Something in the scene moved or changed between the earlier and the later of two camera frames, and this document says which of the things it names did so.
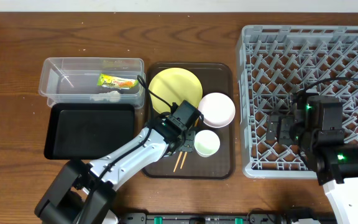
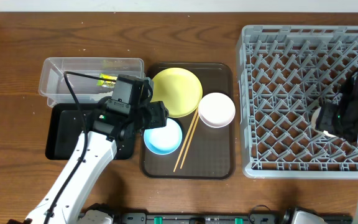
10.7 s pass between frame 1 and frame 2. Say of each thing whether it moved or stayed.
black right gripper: moved
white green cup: moved
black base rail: stayed
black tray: stayed
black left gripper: moved
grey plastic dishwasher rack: stayed
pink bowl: stayed
